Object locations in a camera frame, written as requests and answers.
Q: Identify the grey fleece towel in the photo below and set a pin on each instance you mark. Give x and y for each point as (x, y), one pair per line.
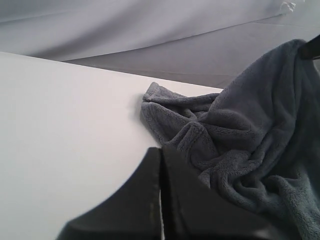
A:
(257, 143)

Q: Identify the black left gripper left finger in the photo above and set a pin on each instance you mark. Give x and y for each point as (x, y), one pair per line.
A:
(131, 213)

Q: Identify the grey backdrop cloth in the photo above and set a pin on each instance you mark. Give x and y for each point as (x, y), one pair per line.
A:
(205, 42)

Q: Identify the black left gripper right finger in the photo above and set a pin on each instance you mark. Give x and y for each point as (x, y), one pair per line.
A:
(310, 50)

